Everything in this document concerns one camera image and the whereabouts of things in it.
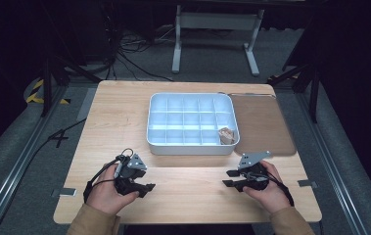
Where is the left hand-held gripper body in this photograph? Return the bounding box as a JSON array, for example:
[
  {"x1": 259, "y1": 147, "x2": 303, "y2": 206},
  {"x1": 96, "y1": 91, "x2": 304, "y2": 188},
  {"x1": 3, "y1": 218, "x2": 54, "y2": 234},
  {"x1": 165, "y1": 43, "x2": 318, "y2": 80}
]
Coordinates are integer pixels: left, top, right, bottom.
[{"x1": 114, "y1": 153, "x2": 148, "y2": 197}]

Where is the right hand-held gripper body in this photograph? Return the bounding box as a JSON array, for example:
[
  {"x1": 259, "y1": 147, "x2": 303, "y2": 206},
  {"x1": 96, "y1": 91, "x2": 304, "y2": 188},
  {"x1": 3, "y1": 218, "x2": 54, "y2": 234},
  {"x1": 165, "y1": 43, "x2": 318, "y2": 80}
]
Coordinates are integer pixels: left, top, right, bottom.
[{"x1": 237, "y1": 150, "x2": 272, "y2": 192}]

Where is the beige sock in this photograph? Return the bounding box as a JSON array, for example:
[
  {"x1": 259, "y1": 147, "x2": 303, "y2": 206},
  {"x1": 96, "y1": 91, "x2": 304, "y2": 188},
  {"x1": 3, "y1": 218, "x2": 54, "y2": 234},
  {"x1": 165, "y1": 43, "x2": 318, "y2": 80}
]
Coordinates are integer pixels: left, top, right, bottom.
[{"x1": 217, "y1": 126, "x2": 237, "y2": 146}]

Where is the white divided storage box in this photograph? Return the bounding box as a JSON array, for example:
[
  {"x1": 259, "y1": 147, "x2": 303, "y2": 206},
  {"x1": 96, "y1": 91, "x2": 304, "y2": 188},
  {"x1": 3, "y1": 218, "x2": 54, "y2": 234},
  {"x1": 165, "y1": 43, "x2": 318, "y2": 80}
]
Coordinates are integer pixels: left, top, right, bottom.
[{"x1": 146, "y1": 92, "x2": 241, "y2": 157}]

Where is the person's right hand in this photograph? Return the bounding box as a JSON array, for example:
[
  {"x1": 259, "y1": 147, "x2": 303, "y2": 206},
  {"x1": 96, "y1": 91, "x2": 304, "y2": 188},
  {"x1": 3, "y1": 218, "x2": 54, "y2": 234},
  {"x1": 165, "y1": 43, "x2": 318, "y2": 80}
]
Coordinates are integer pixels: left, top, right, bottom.
[{"x1": 242, "y1": 161, "x2": 294, "y2": 214}]

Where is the person's left hand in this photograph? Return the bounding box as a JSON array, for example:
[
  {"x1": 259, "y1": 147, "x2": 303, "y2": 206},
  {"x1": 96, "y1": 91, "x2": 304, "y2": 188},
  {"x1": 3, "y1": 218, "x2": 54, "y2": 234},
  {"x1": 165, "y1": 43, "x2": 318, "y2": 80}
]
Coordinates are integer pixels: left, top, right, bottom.
[{"x1": 86, "y1": 163, "x2": 140, "y2": 215}]

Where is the grey metal table clip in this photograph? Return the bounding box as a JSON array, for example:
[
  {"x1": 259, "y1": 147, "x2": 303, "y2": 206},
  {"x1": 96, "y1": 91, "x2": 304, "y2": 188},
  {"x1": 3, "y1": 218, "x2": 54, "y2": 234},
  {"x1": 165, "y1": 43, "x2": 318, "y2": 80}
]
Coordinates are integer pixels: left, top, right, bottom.
[
  {"x1": 51, "y1": 187, "x2": 77, "y2": 199},
  {"x1": 298, "y1": 179, "x2": 318, "y2": 189}
]

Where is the brown flat mat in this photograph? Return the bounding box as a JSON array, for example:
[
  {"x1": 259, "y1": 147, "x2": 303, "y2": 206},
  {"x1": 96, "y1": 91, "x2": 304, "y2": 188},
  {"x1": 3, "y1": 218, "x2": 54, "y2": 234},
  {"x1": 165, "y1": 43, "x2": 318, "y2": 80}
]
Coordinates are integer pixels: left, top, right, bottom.
[{"x1": 218, "y1": 92, "x2": 298, "y2": 157}]

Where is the grey floor strip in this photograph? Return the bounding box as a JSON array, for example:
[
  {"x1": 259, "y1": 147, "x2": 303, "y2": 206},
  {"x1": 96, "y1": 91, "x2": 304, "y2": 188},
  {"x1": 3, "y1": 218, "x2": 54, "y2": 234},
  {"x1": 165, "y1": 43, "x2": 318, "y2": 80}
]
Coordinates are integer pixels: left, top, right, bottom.
[{"x1": 76, "y1": 87, "x2": 98, "y2": 121}]

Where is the black metal stand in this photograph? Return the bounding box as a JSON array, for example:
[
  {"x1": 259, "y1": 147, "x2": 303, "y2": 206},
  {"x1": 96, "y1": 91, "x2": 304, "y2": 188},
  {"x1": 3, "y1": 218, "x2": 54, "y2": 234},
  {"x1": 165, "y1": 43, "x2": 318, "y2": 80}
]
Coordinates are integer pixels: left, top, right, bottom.
[
  {"x1": 39, "y1": 55, "x2": 103, "y2": 118},
  {"x1": 267, "y1": 62, "x2": 322, "y2": 124}
]

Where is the yellow black floor tape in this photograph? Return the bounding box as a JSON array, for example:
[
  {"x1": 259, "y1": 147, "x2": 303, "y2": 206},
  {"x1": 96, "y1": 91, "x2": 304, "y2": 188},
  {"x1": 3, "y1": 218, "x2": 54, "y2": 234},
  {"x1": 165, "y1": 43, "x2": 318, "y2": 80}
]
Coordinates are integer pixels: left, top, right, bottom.
[{"x1": 25, "y1": 78, "x2": 71, "y2": 106}]

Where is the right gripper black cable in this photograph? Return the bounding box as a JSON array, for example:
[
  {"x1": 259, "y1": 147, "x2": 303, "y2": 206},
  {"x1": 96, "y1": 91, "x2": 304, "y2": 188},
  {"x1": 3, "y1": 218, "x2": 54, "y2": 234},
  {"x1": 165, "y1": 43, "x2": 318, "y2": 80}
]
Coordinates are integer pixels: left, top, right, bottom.
[{"x1": 248, "y1": 169, "x2": 295, "y2": 208}]

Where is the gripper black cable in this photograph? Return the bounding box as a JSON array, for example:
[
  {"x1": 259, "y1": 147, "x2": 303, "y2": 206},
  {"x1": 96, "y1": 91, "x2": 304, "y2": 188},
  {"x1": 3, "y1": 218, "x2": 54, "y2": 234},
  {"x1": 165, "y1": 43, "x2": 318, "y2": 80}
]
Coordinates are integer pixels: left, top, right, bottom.
[
  {"x1": 82, "y1": 148, "x2": 135, "y2": 204},
  {"x1": 248, "y1": 169, "x2": 295, "y2": 208}
]

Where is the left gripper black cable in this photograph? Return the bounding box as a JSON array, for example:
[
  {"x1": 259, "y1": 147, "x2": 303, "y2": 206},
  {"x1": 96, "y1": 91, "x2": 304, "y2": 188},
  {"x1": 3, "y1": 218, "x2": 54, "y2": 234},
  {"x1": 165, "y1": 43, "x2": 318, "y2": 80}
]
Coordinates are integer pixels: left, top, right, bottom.
[{"x1": 82, "y1": 148, "x2": 135, "y2": 204}]

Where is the aluminium floor rail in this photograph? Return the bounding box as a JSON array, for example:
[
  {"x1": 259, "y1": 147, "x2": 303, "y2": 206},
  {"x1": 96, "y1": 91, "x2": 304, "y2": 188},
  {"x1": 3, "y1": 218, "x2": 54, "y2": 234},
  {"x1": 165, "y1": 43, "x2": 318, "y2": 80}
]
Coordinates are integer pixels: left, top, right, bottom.
[
  {"x1": 0, "y1": 86, "x2": 70, "y2": 235},
  {"x1": 295, "y1": 92, "x2": 370, "y2": 235}
]

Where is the black floor cable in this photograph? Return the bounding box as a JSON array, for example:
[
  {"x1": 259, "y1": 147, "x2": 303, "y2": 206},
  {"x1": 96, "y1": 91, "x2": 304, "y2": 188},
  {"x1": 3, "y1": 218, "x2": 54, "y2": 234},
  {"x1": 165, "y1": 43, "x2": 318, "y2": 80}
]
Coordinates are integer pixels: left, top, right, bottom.
[{"x1": 20, "y1": 117, "x2": 87, "y2": 170}]

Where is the bundle of black floor cables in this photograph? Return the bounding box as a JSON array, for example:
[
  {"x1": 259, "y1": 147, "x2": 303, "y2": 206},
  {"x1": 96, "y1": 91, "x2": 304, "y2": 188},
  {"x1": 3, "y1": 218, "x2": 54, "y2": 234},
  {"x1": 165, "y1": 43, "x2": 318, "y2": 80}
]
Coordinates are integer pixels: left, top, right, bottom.
[{"x1": 106, "y1": 27, "x2": 175, "y2": 82}]

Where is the white metal desk frame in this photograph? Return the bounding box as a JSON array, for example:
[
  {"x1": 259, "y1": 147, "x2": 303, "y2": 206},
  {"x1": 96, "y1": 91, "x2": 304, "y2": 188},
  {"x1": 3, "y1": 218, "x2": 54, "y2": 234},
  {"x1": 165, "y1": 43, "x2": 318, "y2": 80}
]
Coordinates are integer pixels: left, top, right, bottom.
[{"x1": 171, "y1": 4, "x2": 265, "y2": 77}]

